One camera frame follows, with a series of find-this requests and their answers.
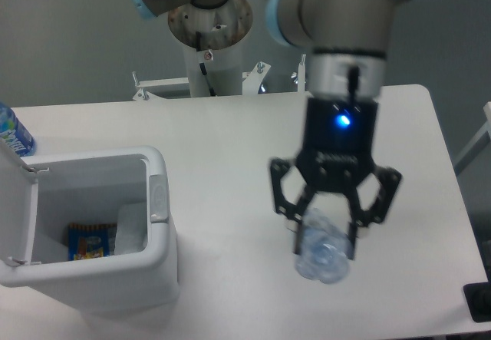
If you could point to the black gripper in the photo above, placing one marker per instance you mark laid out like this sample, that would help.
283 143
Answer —
335 157

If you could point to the clear crushed plastic bottle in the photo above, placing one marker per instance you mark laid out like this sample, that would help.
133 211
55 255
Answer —
321 249

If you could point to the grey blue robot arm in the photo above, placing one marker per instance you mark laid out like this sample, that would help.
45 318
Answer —
348 42

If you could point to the white trash can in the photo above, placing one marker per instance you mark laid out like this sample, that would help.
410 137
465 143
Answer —
42 195

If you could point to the black clamp table edge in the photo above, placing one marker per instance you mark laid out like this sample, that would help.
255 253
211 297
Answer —
478 301

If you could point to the blue orange snack packet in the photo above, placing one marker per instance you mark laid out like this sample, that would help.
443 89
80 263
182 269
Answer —
91 241

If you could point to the blue labelled water bottle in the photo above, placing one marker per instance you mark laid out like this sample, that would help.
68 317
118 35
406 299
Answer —
15 134

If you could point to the white bracket right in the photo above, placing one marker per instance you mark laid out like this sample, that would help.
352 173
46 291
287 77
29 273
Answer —
299 77

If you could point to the white bracket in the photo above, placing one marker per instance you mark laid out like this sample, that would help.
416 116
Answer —
299 77
252 81
170 88

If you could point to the white bracket middle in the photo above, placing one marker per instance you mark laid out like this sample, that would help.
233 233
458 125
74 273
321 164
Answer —
252 81

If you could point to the white frame right edge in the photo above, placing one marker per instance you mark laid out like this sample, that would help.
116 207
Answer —
475 145

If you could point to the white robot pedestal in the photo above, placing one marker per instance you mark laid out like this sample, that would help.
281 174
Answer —
212 42

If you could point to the white bracket left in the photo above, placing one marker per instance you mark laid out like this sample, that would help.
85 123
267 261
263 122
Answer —
170 88

